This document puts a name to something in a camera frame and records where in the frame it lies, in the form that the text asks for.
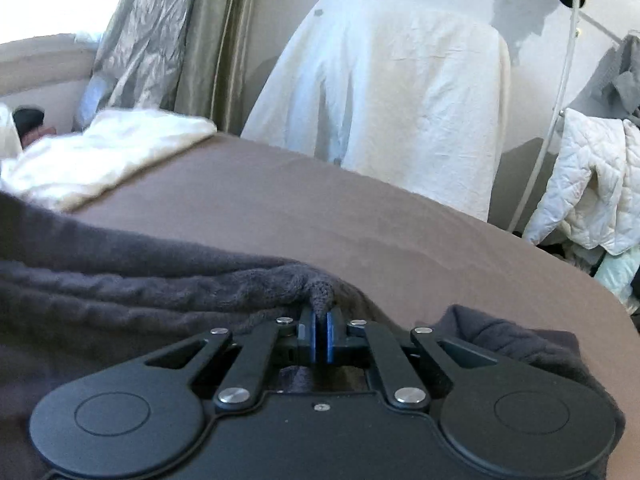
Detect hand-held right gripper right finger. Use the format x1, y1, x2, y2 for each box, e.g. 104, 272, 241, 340
324, 310, 496, 409

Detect white fluffy blanket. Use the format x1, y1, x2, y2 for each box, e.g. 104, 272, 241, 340
0, 107, 218, 212

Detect grey hanging clothes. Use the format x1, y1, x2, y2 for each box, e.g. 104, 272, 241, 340
575, 32, 640, 127

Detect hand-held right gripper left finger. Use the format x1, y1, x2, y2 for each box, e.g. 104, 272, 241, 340
142, 307, 322, 409

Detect brown cardboard box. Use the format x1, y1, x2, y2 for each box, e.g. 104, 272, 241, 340
0, 130, 640, 480

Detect silver patterned curtain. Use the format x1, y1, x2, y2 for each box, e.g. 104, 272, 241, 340
75, 0, 206, 131

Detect olive curtain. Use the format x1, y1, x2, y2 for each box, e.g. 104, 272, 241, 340
172, 0, 262, 135

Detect black object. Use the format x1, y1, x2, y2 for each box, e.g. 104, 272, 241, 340
12, 106, 47, 142

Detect white pole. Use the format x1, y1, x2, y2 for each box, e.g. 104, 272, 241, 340
509, 0, 587, 237

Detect light green clothing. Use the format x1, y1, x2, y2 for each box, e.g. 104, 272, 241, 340
592, 249, 639, 307

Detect white sheet-covered furniture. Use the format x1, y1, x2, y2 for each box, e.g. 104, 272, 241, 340
240, 0, 512, 223

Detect white quilted jacket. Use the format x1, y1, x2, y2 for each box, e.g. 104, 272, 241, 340
522, 107, 640, 259

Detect dark grey fleece garment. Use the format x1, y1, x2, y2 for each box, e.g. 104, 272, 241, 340
0, 190, 626, 480

